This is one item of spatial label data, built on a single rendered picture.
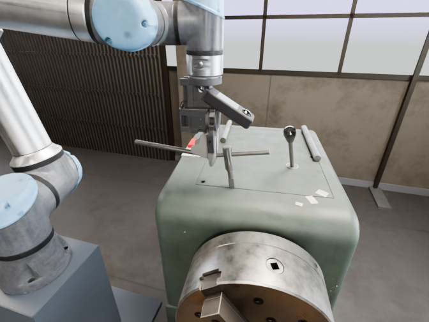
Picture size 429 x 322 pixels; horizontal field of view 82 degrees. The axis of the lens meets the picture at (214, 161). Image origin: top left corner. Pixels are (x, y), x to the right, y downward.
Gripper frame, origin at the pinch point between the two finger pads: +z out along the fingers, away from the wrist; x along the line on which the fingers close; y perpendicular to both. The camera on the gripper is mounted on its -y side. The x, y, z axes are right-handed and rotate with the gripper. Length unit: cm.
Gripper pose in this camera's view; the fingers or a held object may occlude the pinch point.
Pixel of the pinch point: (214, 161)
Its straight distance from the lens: 61.0
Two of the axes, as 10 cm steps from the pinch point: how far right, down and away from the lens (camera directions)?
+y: -9.8, -0.9, 1.6
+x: -1.8, 4.6, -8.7
